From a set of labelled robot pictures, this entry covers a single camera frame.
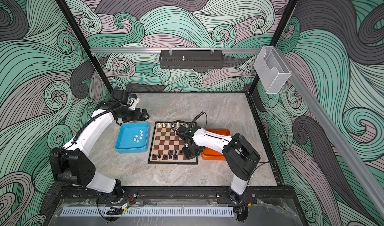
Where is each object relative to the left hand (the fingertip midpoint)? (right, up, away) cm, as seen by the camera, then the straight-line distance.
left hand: (142, 115), depth 83 cm
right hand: (+28, -24, +1) cm, 37 cm away
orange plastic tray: (+37, -21, -3) cm, 43 cm away
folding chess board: (+13, -19, +6) cm, 24 cm away
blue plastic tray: (-9, -15, +9) cm, 20 cm away
